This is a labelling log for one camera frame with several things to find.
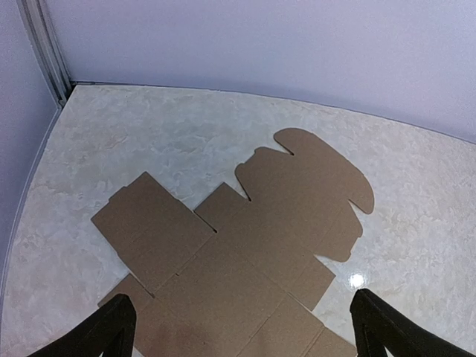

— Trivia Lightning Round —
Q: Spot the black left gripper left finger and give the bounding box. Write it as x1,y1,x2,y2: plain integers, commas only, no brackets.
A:
36,294,135,357

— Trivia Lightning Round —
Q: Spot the brown cardboard box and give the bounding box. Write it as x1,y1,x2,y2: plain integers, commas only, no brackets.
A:
92,128,374,356

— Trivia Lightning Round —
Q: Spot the left aluminium corner post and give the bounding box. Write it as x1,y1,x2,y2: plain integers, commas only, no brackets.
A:
16,0,74,108

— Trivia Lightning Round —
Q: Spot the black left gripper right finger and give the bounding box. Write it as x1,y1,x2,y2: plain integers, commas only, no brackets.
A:
350,289,471,356

